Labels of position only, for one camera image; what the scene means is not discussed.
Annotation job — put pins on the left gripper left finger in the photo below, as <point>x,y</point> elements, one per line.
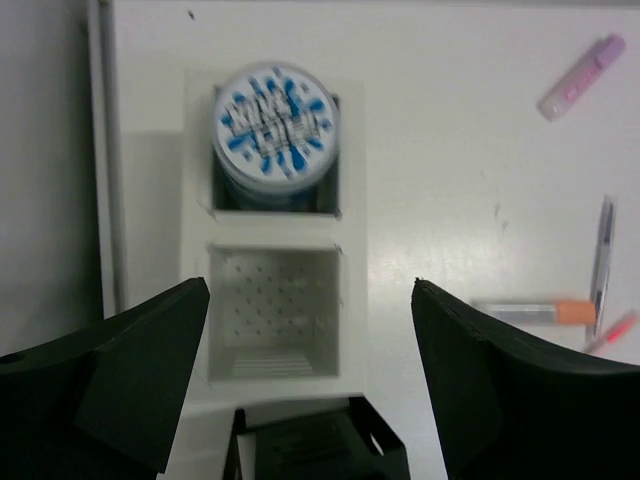
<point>103,402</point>

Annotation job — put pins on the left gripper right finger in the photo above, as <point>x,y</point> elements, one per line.
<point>509,405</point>

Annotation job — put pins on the orange cap grey marker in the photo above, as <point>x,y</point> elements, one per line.
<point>560,312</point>

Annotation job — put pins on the orange pen near centre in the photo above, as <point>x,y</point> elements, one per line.
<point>614,333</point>

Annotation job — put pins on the white slotted organizer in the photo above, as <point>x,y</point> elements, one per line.
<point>286,330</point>

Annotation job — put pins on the grey thin pen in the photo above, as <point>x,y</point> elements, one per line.
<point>602,264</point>

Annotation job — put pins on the purple highlighter marker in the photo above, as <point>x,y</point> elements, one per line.
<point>581,76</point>

